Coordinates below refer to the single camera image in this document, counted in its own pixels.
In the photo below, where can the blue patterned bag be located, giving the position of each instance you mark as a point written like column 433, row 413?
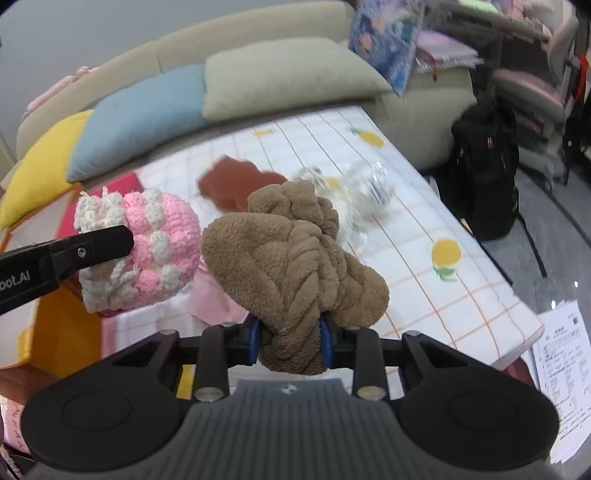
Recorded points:
column 385, row 34

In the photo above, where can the red brown sponge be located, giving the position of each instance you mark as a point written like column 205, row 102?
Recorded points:
column 229, row 183

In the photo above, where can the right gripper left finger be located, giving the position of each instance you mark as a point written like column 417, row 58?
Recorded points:
column 222, row 347

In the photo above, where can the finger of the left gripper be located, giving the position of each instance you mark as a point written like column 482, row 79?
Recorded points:
column 33, row 271

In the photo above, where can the pink white crochet item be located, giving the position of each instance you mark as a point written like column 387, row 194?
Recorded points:
column 164, row 257

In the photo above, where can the brown fluffy plush towel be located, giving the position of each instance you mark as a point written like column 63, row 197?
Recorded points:
column 280, row 260

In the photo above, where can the beige sofa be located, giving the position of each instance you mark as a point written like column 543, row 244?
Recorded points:
column 418, row 123

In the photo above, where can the yellow cushion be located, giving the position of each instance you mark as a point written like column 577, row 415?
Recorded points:
column 41, row 175

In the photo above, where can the black backpack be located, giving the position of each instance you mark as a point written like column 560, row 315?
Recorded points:
column 477, row 183

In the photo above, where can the blue cushion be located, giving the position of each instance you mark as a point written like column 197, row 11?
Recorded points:
column 138, row 118

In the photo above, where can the orange cardboard box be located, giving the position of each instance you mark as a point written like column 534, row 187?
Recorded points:
column 45, row 340

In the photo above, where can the grey green cushion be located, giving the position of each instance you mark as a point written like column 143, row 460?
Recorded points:
column 272, row 76

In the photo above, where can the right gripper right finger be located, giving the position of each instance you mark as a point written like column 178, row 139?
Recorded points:
column 359, row 350

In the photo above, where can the white printed paper sheets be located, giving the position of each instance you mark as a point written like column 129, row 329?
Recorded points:
column 561, row 367

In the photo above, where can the clear plastic bag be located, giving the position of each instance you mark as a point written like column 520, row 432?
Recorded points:
column 361, row 193

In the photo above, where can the cluttered desk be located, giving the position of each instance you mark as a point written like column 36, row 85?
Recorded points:
column 512, row 35

